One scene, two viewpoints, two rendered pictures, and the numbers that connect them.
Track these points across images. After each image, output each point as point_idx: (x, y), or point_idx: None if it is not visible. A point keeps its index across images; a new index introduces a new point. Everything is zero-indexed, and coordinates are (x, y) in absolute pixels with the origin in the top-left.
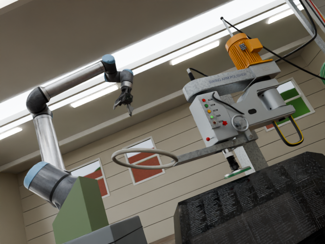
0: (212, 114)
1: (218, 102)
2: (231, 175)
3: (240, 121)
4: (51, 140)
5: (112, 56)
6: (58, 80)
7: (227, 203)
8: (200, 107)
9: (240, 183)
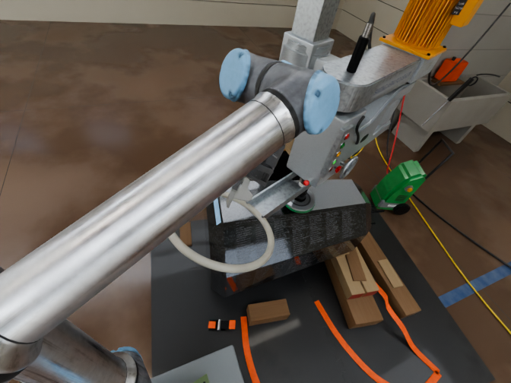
0: (336, 158)
1: (353, 132)
2: (296, 211)
3: (350, 168)
4: (79, 365)
5: (338, 102)
6: (87, 259)
7: (280, 242)
8: (334, 144)
9: (299, 220)
